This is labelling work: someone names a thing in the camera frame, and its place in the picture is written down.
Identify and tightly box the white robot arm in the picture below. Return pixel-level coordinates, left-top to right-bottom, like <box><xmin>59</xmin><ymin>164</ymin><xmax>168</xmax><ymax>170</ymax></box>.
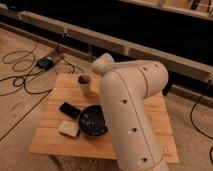
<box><xmin>91</xmin><ymin>53</ymin><xmax>169</xmax><ymax>171</ymax></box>

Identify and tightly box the black rectangular phone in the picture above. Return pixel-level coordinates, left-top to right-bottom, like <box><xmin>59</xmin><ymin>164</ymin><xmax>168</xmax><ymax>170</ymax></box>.
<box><xmin>59</xmin><ymin>102</ymin><xmax>80</xmax><ymax>119</ymax></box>

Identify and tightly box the long wooden rail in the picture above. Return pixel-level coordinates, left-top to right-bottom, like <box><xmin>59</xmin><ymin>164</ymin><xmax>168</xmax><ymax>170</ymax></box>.
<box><xmin>0</xmin><ymin>3</ymin><xmax>213</xmax><ymax>82</ymax></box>

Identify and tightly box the wooden table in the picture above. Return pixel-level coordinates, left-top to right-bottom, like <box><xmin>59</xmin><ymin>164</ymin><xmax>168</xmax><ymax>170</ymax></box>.
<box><xmin>30</xmin><ymin>74</ymin><xmax>179</xmax><ymax>163</ymax></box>

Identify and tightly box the black cable right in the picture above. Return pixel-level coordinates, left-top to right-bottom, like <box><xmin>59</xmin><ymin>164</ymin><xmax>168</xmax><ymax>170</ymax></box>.
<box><xmin>189</xmin><ymin>79</ymin><xmax>213</xmax><ymax>158</ymax></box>

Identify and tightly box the beige sponge block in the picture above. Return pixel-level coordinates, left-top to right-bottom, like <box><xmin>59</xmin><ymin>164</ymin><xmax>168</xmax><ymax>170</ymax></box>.
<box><xmin>59</xmin><ymin>121</ymin><xmax>79</xmax><ymax>137</ymax></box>

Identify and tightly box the blue power box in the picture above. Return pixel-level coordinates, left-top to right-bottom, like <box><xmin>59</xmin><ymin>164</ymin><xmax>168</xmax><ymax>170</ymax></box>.
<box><xmin>36</xmin><ymin>57</ymin><xmax>54</xmax><ymax>70</ymax></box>

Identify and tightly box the black floor cable left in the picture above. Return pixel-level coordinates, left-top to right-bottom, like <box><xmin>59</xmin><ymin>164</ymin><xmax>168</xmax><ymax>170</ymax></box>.
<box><xmin>0</xmin><ymin>39</ymin><xmax>84</xmax><ymax>141</ymax></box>

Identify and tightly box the white plastic bottle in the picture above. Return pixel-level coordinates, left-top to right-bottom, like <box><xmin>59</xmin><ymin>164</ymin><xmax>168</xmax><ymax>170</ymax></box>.
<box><xmin>77</xmin><ymin>74</ymin><xmax>91</xmax><ymax>96</ymax></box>

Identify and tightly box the black bowl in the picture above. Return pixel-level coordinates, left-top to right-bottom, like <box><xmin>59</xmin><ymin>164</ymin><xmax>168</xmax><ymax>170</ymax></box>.
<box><xmin>78</xmin><ymin>105</ymin><xmax>108</xmax><ymax>137</ymax></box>

